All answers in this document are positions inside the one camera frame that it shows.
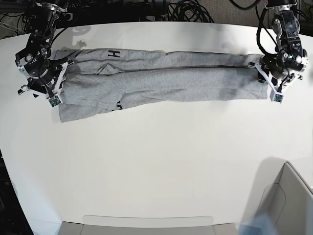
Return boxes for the blue object bottom right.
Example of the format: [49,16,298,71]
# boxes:
[237,213,277,235]

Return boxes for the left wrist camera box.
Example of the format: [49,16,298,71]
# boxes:
[270,90,284,103]

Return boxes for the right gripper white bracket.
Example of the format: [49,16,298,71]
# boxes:
[17,58,74,100]

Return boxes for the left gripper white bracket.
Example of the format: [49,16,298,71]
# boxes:
[248,55,303,95]

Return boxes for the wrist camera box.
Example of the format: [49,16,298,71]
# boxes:
[270,90,284,103]
[47,94,63,108]

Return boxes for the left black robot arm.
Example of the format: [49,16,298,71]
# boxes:
[249,0,308,103]

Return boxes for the grey bin right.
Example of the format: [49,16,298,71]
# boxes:
[255,162,313,235]

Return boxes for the grey T-shirt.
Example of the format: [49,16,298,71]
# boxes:
[53,48,268,122]

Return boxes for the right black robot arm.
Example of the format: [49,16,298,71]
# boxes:
[15,0,73,107]

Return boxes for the black cable bundle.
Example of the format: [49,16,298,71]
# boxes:
[160,0,216,24]

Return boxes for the grey tray bottom edge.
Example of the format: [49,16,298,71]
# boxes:
[58,215,238,235]

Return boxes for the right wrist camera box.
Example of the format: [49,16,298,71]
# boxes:
[47,94,63,108]

